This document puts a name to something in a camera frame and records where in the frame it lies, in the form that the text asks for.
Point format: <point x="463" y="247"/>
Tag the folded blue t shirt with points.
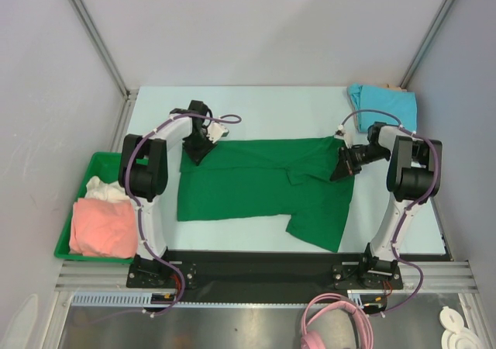
<point x="398" y="103"/>

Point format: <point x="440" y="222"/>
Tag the aluminium frame post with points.
<point x="83" y="14"/>
<point x="428" y="39"/>

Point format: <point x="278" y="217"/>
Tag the green t shirt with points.
<point x="253" y="178"/>

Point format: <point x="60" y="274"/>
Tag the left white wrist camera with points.
<point x="216" y="131"/>

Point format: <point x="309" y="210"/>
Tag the aluminium frame rail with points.
<point x="90" y="276"/>

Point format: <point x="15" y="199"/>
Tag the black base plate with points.
<point x="349" y="273"/>

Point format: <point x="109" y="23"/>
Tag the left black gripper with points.
<point x="198" y="156"/>

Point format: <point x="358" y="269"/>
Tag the left aluminium frame post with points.
<point x="83" y="14"/>

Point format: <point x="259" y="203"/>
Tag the pink t shirt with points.
<point x="103" y="229"/>

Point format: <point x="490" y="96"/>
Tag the white round lids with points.
<point x="456" y="335"/>

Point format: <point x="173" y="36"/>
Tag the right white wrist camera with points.
<point x="342" y="134"/>

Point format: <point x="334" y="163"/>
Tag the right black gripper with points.
<point x="348" y="163"/>

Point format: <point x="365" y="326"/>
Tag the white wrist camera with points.
<point x="342" y="134"/>
<point x="216" y="131"/>

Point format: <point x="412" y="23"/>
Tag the white cable duct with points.
<point x="118" y="299"/>

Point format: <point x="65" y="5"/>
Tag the pink headphones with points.
<point x="331" y="320"/>

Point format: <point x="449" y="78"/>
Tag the right aluminium frame post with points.
<point x="428" y="39"/>

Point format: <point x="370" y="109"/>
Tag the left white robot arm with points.
<point x="143" y="169"/>

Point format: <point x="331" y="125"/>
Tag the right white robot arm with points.
<point x="413" y="177"/>

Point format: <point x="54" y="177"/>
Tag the white t shirt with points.
<point x="97" y="189"/>

